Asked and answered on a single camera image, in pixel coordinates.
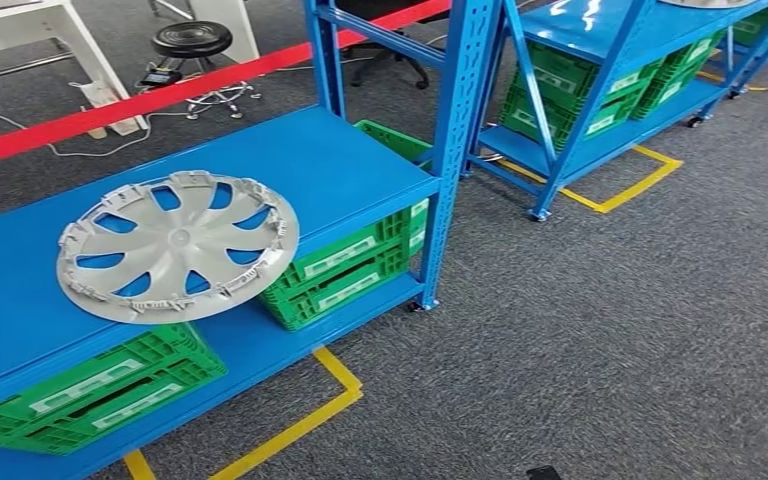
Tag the blue metal shelf rack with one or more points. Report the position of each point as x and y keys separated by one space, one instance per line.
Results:
x=765 y=50
x=331 y=172
x=589 y=139

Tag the green plastic crate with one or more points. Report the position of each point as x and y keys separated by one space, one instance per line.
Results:
x=569 y=76
x=132 y=414
x=344 y=255
x=669 y=96
x=394 y=140
x=92 y=381
x=556 y=122
x=338 y=295
x=692 y=56

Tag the yellow floor tape outline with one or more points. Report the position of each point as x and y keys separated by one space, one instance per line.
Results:
x=331 y=404

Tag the grey wheel hubcap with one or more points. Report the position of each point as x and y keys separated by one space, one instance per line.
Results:
x=178 y=246
x=705 y=2

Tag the yellow floor tape strip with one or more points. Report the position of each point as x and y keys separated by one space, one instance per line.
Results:
x=622 y=192
x=765 y=86

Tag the white table side panel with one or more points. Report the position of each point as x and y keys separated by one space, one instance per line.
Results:
x=225 y=30

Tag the black round stool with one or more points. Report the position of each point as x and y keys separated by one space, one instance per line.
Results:
x=192 y=40

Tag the black controller with screen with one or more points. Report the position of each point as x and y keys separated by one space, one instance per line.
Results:
x=159 y=77

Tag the white table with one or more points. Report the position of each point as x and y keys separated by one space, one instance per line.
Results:
x=53 y=46

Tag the chrome stanchion post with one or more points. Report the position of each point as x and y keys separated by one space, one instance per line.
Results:
x=490 y=158

